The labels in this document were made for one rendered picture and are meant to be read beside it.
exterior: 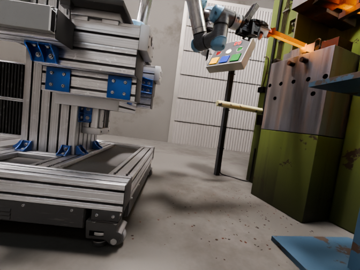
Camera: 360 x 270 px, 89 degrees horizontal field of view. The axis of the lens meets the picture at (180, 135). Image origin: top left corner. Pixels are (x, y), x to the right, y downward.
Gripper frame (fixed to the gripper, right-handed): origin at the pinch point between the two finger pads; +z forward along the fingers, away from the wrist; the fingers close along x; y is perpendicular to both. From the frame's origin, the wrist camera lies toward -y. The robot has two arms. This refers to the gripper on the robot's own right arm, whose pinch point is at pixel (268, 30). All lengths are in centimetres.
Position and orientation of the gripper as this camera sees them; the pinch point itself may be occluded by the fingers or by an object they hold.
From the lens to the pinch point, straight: 125.7
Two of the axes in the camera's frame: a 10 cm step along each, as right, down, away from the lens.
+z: 9.3, 1.0, 3.6
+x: 3.5, 1.1, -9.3
